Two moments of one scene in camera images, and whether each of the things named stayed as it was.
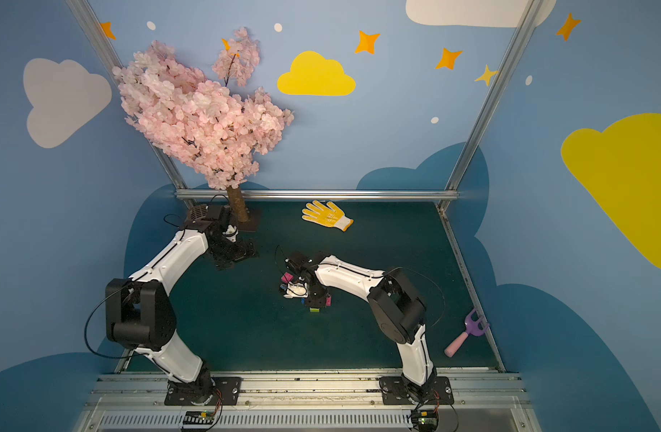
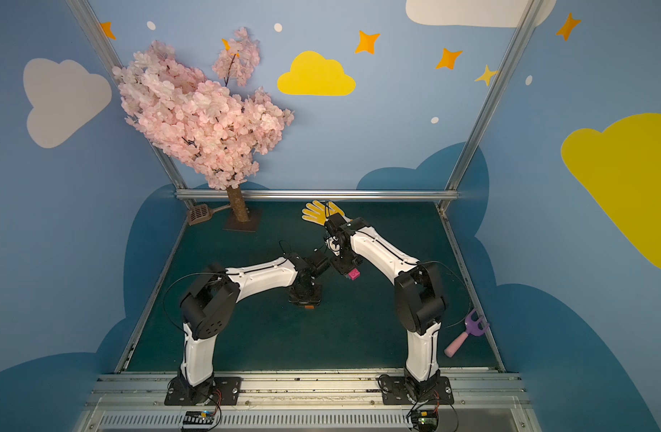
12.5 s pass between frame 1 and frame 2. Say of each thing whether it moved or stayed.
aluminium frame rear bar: stayed
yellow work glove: stayed
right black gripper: moved
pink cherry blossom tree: stayed
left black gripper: moved
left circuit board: stayed
